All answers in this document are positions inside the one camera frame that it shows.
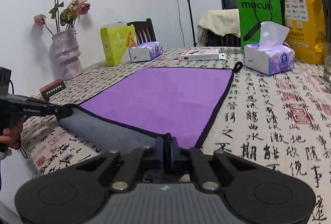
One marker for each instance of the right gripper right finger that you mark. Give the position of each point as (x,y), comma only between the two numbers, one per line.
(252,192)

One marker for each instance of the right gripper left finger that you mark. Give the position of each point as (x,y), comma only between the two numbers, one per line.
(76,193)

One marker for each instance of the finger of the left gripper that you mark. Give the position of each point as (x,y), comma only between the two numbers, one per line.
(49,109)

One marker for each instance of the purple and grey towel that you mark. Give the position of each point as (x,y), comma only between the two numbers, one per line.
(150,103)

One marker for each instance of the person's left hand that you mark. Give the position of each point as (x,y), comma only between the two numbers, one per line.
(12,135)

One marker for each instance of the red and black box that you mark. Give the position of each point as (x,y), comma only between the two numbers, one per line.
(52,88)

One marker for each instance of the pink ceramic vase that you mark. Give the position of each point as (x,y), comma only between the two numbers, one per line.
(65,52)

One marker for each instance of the calligraphy print tablecloth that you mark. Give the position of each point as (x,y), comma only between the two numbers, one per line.
(281,122)

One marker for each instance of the yellow-green paper box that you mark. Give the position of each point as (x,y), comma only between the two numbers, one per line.
(117,38)

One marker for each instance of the closed purple tissue pack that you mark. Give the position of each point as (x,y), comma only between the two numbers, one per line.
(145,52)

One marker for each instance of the dark wooden chair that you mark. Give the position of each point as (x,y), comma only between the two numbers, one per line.
(144,31)

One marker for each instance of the open purple tissue pack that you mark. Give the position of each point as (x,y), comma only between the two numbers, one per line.
(271,55)

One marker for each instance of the clear drinking glass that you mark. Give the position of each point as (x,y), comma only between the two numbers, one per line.
(327,68)

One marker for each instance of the flat white product box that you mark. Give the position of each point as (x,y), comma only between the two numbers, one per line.
(202,54)

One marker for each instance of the chair with cream cloth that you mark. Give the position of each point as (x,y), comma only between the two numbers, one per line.
(219,22)

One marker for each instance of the yellow printed bag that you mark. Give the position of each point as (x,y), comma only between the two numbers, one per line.
(307,33)

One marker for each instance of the green mucun paper bag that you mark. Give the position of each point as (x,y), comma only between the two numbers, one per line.
(252,13)

